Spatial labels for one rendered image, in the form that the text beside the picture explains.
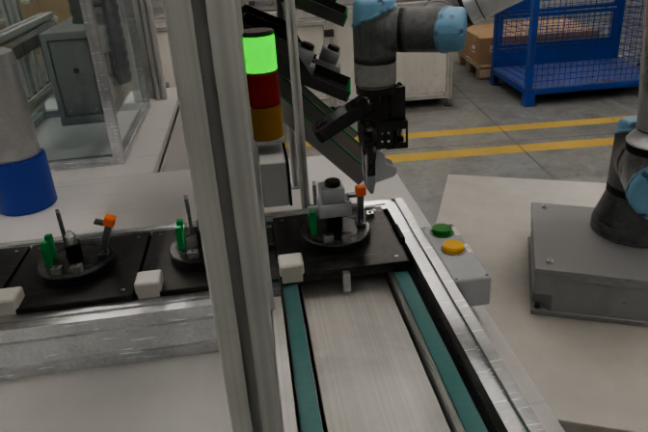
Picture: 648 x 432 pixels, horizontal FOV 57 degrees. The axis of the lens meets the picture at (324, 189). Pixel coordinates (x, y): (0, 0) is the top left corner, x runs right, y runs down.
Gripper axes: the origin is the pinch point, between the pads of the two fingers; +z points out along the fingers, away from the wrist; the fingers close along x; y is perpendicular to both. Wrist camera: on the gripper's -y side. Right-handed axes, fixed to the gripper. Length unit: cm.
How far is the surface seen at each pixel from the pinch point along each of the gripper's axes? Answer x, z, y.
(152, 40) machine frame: 164, -6, -61
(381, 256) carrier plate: -9.5, 10.2, 0.4
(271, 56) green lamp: -20.9, -30.9, -16.8
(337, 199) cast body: -2.2, 0.8, -6.4
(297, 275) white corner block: -12.0, 10.4, -15.6
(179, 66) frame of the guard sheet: -78, -42, -23
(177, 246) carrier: -2.0, 7.0, -37.3
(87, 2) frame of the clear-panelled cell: 85, -30, -65
